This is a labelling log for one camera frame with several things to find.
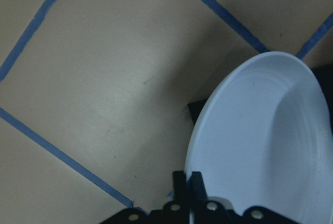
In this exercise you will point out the black dish rack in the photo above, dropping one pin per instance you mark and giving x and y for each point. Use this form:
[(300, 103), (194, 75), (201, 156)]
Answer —
[(323, 75)]

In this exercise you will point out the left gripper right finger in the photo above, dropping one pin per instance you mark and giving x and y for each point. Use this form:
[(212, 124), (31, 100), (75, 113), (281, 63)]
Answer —
[(197, 191)]

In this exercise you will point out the blue plate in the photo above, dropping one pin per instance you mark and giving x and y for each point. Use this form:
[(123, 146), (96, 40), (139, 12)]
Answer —
[(263, 138)]

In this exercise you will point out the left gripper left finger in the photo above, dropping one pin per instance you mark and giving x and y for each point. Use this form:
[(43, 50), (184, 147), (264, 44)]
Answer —
[(180, 194)]

